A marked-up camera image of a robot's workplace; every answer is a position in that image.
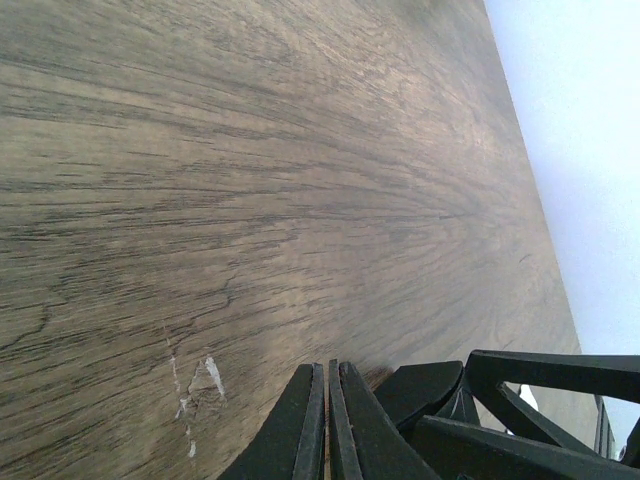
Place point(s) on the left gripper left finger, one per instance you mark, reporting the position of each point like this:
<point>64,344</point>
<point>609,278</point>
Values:
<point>291,442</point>

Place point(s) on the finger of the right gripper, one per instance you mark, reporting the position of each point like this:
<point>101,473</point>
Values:
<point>487,372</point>
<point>457,450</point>

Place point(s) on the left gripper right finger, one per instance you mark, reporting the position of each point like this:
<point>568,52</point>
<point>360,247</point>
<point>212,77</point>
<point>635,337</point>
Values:
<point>363,441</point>

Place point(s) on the black geometric glasses case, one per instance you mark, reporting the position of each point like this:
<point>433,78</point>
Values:
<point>434,389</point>

